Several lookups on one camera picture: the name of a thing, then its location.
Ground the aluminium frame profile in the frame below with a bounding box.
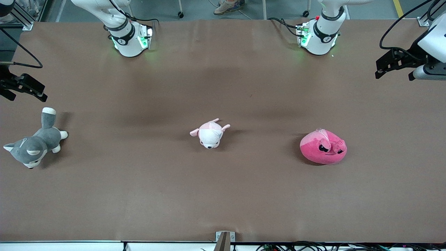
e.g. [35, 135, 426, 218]
[417, 0, 446, 27]
[10, 0, 34, 31]

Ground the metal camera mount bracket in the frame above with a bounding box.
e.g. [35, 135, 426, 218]
[214, 231, 236, 251]

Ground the grey white plush husky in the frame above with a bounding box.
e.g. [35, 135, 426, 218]
[3, 107, 69, 169]

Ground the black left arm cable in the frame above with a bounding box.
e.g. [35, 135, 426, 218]
[379, 0, 440, 50]

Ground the hot pink round plush toy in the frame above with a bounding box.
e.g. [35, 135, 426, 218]
[300, 129, 347, 165]

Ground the pale pink white plush puppy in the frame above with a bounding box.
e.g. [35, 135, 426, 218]
[190, 118, 231, 149]

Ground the person's beige shoe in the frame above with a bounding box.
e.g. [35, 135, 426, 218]
[213, 0, 246, 16]

